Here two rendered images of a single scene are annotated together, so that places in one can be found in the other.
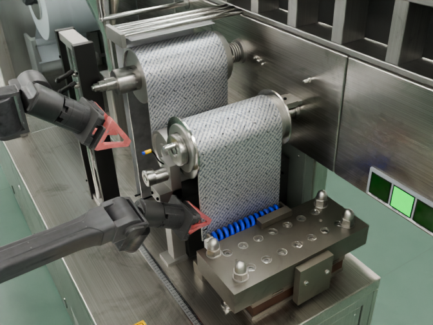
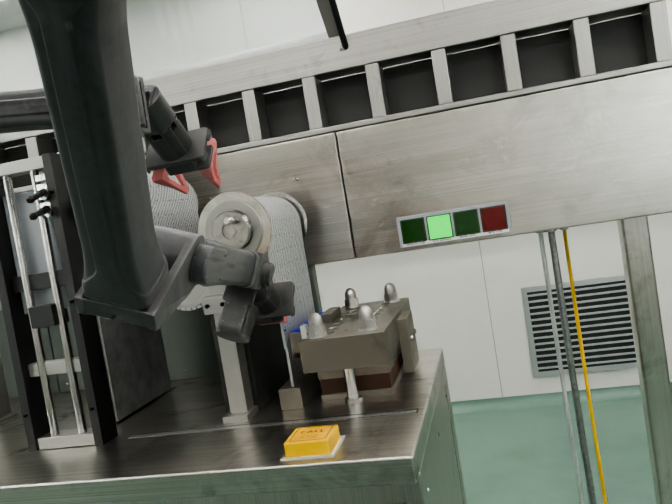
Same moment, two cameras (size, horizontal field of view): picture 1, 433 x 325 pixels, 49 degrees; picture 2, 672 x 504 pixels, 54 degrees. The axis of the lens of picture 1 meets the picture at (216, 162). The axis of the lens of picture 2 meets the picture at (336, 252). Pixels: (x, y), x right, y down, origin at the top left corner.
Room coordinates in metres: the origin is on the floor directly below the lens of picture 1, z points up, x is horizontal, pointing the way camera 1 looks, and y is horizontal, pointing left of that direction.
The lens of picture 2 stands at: (-0.06, 0.84, 1.24)
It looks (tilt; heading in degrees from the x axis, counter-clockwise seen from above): 3 degrees down; 314
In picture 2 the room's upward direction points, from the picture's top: 9 degrees counter-clockwise
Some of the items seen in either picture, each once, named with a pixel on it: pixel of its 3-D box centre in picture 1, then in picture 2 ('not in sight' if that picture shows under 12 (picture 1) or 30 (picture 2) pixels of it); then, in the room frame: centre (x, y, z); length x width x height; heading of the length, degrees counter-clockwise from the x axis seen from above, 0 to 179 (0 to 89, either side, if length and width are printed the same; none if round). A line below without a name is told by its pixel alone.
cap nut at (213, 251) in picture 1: (213, 246); (315, 324); (0.83, 0.01, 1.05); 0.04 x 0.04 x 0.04
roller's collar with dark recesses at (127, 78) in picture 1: (125, 79); not in sight; (1.14, 0.22, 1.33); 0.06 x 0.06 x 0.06; 31
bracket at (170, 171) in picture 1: (168, 213); (227, 338); (0.95, 0.13, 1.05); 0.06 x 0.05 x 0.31; 121
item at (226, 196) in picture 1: (241, 194); (294, 292); (0.95, -0.06, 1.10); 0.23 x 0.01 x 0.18; 121
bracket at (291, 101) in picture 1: (287, 100); not in sight; (1.09, -0.18, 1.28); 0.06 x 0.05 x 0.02; 121
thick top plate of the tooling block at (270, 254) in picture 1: (284, 247); (362, 330); (0.87, -0.16, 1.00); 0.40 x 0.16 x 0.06; 121
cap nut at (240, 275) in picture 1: (240, 269); (366, 317); (0.75, -0.04, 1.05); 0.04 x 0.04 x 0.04
